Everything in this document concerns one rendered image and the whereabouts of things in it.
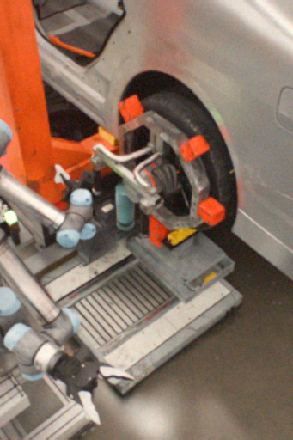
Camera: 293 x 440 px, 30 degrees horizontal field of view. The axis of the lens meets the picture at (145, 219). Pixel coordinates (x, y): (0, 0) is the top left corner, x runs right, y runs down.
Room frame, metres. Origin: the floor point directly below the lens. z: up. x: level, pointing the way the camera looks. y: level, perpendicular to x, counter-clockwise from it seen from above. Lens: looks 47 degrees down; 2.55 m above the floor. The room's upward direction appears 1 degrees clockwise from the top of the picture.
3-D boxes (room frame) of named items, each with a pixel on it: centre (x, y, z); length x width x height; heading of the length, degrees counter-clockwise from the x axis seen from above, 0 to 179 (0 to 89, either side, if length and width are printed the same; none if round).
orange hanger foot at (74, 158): (2.21, 0.30, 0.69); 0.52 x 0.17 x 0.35; 131
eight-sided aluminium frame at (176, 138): (1.85, -0.06, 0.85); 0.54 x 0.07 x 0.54; 41
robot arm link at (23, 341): (0.76, 0.31, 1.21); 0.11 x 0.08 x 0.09; 58
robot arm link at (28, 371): (0.78, 0.30, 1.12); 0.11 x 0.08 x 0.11; 147
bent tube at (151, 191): (1.70, -0.04, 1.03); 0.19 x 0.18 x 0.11; 131
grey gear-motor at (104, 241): (2.03, 0.21, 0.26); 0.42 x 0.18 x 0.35; 131
